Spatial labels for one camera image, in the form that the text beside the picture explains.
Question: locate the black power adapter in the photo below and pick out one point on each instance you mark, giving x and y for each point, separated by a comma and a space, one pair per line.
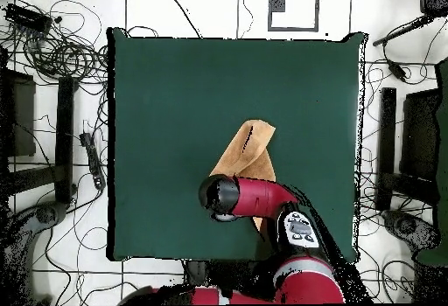
397, 71

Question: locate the dark green table cloth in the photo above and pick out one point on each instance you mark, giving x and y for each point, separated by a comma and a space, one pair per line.
157, 110

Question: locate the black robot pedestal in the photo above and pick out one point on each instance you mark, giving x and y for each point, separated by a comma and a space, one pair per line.
196, 272

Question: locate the black device box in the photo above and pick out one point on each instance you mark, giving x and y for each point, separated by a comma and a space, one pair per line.
434, 0

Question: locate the black stand bar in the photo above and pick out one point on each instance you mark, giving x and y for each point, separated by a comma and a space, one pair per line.
64, 138
386, 145

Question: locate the tan terry towel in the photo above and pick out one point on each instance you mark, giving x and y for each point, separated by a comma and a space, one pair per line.
250, 148

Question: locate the dark flat panel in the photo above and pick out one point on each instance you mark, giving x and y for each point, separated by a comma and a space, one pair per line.
22, 117
420, 134

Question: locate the dark green hanging cloth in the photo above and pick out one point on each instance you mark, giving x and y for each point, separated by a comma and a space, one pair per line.
442, 145

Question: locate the black rod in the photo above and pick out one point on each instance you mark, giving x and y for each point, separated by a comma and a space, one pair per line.
402, 30

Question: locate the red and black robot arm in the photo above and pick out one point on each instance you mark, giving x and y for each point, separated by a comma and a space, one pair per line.
259, 196

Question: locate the black power strip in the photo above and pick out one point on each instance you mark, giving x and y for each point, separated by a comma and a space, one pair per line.
92, 161

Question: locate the black hub box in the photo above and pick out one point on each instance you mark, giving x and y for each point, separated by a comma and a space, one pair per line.
26, 17

